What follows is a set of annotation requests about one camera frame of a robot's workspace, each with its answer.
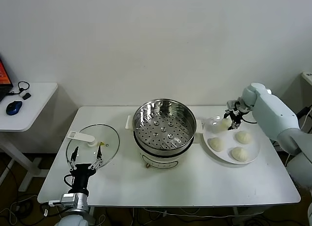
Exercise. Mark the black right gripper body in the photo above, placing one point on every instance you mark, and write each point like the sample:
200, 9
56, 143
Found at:
237, 113

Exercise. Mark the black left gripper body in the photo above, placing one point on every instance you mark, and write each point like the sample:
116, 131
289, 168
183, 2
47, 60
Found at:
81, 178

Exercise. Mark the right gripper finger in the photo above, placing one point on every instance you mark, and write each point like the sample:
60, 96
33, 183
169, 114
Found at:
226, 115
232, 124

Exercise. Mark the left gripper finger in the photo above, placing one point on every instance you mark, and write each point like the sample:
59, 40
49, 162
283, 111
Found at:
75, 152
99, 154

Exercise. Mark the white steamed baozi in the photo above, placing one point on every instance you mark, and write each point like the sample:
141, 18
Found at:
217, 144
239, 154
224, 123
243, 137

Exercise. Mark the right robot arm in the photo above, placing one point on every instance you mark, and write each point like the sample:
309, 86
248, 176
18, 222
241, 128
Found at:
273, 108

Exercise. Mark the stainless steel steamer basket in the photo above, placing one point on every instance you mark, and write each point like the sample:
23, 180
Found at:
165, 128

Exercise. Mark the white round plate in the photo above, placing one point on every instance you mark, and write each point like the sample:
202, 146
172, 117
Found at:
253, 150

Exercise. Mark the white side table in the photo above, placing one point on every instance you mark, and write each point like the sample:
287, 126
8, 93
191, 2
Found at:
36, 108

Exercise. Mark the white electric cooker pot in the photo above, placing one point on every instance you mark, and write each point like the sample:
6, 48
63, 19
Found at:
158, 162

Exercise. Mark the small black device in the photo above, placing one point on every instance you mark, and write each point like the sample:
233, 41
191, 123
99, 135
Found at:
26, 96

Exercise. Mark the blue computer mouse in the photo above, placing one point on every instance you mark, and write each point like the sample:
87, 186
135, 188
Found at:
14, 107

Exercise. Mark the white desk edge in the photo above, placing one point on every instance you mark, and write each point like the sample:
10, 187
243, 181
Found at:
307, 77

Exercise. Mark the black laptop with red screen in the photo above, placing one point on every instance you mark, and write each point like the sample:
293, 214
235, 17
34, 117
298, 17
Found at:
3, 77

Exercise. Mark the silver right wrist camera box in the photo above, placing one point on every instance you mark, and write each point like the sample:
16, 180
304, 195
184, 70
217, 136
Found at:
232, 104

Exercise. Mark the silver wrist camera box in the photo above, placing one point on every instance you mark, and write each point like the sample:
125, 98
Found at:
232, 104
68, 199

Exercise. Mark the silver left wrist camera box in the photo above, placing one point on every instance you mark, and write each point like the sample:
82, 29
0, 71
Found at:
68, 199

